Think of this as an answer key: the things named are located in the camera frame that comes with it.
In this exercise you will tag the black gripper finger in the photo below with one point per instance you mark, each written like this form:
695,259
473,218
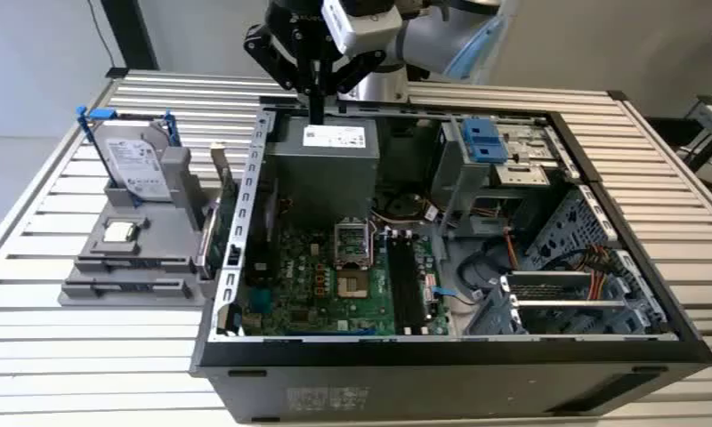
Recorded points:
349,78
272,58

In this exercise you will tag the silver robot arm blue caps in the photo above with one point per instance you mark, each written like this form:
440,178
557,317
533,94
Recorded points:
427,40

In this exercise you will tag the grey power supply unit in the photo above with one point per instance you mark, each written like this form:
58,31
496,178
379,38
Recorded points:
320,178

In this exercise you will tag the blue plastic drive latch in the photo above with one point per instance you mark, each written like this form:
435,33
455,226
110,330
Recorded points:
483,138

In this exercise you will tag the metal drive bay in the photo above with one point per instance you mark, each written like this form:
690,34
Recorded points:
460,178

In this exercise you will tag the blue disk carrier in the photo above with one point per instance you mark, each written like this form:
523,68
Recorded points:
100,113

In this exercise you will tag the green graphics card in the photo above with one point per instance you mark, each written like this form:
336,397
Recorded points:
228,195

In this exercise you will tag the silver hard disk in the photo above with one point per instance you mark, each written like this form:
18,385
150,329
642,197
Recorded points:
133,164

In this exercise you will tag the green motherboard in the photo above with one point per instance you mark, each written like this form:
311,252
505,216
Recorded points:
299,267

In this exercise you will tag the grey parts rack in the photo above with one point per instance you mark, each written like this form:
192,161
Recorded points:
160,231

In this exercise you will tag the silver CPU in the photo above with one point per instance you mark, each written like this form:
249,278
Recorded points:
120,231

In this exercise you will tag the CPU socket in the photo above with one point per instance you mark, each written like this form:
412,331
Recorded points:
355,287

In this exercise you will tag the perforated steel drive cage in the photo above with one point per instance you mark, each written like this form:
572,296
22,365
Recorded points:
569,231

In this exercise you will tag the blue expansion slot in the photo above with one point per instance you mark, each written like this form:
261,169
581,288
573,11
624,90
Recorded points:
361,332

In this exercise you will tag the steel disk bay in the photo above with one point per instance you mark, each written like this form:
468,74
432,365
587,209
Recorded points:
569,304

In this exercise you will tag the black open PC case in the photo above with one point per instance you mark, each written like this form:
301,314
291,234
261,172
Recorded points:
451,387

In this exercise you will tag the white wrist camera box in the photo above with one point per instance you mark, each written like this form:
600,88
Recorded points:
361,26

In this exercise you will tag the black post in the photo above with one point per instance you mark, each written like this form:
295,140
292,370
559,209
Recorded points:
138,35

